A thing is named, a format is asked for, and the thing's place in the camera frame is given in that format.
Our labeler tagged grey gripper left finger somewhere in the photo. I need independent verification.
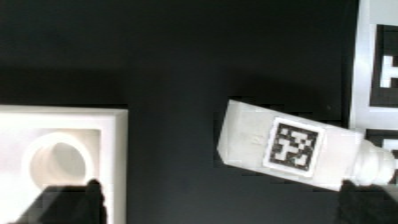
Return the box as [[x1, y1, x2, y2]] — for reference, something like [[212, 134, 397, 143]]
[[16, 179, 107, 224]]

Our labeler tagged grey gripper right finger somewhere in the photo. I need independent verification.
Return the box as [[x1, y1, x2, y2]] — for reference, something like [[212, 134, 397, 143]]
[[336, 181, 398, 224]]

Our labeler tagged white leg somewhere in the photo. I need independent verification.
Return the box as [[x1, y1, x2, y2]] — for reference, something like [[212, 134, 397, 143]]
[[217, 101, 397, 190]]

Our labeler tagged white square tabletop part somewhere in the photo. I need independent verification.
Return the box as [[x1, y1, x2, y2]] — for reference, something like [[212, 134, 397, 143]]
[[0, 105, 128, 224]]

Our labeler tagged white marker sheet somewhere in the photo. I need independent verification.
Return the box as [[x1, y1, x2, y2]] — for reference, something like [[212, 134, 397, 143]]
[[347, 0, 398, 185]]

